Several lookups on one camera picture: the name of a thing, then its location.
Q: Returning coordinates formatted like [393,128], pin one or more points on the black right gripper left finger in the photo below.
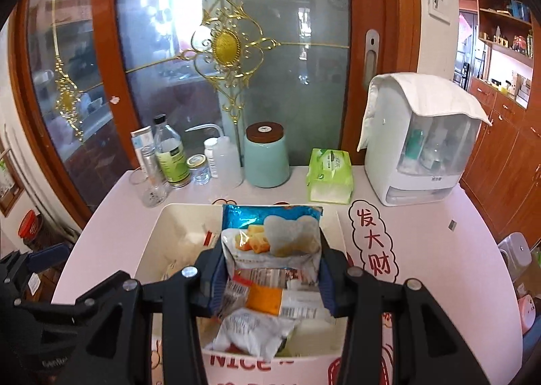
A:
[115,346]

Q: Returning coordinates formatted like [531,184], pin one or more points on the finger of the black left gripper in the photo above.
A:
[46,253]

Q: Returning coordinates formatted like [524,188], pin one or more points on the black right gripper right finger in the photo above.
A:
[427,347]

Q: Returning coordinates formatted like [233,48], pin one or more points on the white orange snack packet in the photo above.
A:
[285,303]

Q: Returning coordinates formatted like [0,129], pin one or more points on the blue white snack packet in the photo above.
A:
[278,237]

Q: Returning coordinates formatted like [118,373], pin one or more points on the red white snack bag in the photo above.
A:
[257,334]

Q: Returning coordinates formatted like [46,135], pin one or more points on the pink printed tablecloth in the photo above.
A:
[445,245]

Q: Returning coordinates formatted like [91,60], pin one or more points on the white plastic storage bin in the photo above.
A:
[183,231]

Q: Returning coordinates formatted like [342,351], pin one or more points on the clear glass cup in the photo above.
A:
[148,193]

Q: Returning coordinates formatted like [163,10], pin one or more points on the white tube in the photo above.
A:
[144,147]

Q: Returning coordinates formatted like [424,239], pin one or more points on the green wet wipes pack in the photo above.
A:
[330,177]

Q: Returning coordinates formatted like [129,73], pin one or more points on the clear bottle green label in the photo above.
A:
[170,152]

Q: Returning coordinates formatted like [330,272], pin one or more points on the small glass jar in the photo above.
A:
[199,169]

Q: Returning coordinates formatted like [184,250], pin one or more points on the brown wooden cabinet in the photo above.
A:
[502,178]

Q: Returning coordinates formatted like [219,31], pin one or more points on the white cosmetics organizer box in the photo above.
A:
[418,132]

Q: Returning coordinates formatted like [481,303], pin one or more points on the mint green canister brown lid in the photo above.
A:
[266,160]

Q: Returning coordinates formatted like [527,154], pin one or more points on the wooden glass sliding door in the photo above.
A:
[85,74]

